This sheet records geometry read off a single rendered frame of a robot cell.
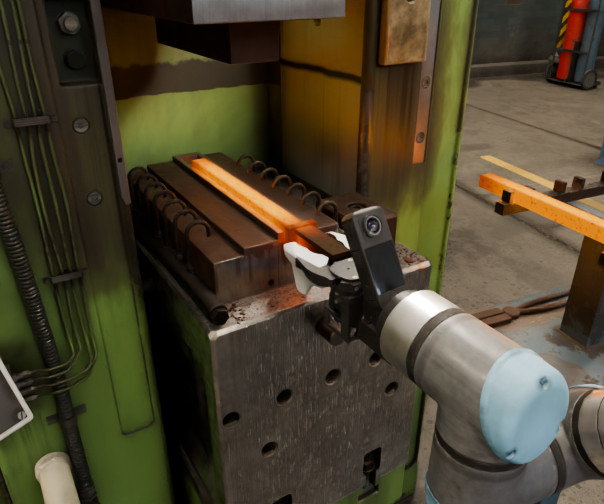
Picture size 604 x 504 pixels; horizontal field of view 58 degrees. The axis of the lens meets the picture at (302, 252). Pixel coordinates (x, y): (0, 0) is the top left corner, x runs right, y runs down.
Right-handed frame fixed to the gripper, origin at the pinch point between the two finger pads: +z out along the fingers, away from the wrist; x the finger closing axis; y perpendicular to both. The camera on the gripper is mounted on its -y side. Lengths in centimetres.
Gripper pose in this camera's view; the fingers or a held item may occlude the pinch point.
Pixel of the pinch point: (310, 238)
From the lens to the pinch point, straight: 73.3
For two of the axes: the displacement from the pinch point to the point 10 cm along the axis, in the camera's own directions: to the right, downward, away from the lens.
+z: -5.3, -3.9, 7.6
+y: 0.0, 8.9, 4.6
